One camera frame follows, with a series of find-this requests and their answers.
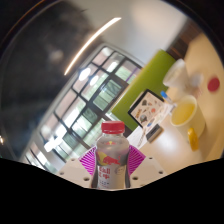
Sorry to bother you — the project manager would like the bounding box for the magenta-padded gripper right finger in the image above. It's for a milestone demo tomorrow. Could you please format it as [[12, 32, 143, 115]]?
[[127, 144, 167, 189]]

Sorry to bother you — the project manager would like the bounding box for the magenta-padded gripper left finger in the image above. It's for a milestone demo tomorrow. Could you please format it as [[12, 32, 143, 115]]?
[[54, 146, 98, 189]]

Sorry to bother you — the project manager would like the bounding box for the red-capped clear drink bottle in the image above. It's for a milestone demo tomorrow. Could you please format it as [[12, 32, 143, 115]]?
[[90, 120, 132, 190]]

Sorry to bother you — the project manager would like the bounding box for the small dark box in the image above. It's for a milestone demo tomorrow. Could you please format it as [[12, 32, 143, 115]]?
[[145, 123, 165, 144]]

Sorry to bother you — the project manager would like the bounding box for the printed sticker sheet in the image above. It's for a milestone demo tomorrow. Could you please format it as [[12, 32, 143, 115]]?
[[143, 105, 174, 135]]

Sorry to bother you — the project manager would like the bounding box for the black sticker-covered tablet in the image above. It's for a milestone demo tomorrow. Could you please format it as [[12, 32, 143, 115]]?
[[127, 88, 165, 129]]

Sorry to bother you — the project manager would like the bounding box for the pale yellow mug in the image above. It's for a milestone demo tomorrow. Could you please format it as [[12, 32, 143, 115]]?
[[169, 94, 206, 152]]

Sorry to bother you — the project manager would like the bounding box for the small blue-capped bottle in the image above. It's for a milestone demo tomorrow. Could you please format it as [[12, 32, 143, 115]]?
[[160, 90, 175, 107]]

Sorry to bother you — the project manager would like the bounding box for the green upholstered bench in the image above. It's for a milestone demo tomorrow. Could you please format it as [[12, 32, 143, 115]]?
[[110, 49, 177, 132]]

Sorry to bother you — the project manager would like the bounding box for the group of pendant lamps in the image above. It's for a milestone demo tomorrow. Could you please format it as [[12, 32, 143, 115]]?
[[77, 59, 121, 88]]

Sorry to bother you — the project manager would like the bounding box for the white bowl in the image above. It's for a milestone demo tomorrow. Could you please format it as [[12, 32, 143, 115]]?
[[162, 58, 191, 89]]

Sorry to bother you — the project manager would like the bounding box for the flat round red coaster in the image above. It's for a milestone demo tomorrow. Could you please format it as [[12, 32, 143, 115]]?
[[207, 76, 221, 93]]

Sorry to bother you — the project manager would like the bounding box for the long curved ceiling light strip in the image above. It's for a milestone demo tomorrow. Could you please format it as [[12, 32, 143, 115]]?
[[63, 17, 123, 77]]

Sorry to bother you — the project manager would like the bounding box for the large dark-framed window wall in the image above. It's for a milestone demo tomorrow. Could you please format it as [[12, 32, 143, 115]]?
[[19, 44, 144, 174]]

